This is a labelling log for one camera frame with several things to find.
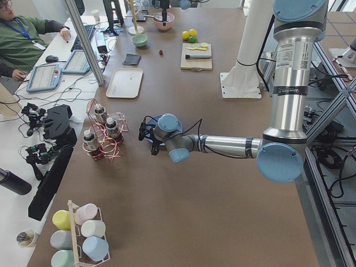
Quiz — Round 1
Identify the black computer mouse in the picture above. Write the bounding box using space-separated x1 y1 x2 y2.
45 55 59 63

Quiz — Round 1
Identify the steel muddler black tip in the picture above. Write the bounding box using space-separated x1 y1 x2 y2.
185 55 212 60

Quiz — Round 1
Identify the black thermos bottle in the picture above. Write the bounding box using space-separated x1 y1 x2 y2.
1 169 32 195

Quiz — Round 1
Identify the pink bowl with ice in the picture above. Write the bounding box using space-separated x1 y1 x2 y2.
154 12 175 31

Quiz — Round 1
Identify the wooden cutting board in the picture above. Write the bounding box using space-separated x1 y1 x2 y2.
180 42 212 71

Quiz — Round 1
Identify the white paper cup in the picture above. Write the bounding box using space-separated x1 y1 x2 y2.
91 9 100 23

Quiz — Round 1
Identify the wooden cup tree stand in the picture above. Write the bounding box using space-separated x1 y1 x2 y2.
126 0 145 36

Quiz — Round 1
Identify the blue teach pendant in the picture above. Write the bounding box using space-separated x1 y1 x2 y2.
26 64 62 93
62 50 90 75

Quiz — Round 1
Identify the seated person green sweater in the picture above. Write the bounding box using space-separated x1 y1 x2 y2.
1 1 71 81

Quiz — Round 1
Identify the white wire cup rack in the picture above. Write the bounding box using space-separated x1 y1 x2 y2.
67 200 111 266

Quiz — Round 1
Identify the blue round plate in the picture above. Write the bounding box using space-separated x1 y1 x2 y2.
145 114 183 143

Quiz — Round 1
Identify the green lime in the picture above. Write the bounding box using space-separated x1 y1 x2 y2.
188 36 196 43

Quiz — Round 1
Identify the mint white plastic cup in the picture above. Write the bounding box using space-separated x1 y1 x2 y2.
81 220 106 238

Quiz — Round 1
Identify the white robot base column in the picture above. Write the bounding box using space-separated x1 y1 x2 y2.
220 0 273 98

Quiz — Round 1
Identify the light blue plastic cup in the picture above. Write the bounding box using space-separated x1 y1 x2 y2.
82 236 109 261

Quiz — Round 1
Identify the copper wire bottle rack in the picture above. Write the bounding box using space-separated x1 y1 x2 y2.
82 98 129 162

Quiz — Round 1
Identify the pale green plastic cup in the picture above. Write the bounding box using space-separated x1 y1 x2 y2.
51 250 75 267

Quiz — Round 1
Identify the yellow plastic cup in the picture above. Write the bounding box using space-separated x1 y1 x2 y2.
52 210 71 230

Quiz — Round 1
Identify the aluminium frame post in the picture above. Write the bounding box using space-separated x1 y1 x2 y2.
64 0 105 86

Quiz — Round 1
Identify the paper cup with utensils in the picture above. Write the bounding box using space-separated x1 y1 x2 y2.
16 229 39 248

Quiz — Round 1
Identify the pink plastic cup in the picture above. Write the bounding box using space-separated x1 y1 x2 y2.
75 203 98 225

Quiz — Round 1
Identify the mint green bowl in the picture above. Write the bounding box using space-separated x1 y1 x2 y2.
131 34 148 47

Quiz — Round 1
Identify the yellow plastic knife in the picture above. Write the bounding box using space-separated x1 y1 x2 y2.
185 46 208 51

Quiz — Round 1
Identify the cream rabbit tray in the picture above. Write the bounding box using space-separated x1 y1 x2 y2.
106 68 144 98

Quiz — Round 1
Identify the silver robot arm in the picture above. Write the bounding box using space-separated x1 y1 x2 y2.
139 1 328 182

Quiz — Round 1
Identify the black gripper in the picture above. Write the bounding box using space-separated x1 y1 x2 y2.
152 0 170 26
139 117 161 155

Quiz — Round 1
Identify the grey folded cloth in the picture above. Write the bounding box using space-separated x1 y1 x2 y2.
123 53 141 66

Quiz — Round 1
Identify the grey green plastic cup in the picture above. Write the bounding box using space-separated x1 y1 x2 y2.
50 230 72 250

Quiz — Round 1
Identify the black keyboard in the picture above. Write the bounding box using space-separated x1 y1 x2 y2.
70 24 96 53

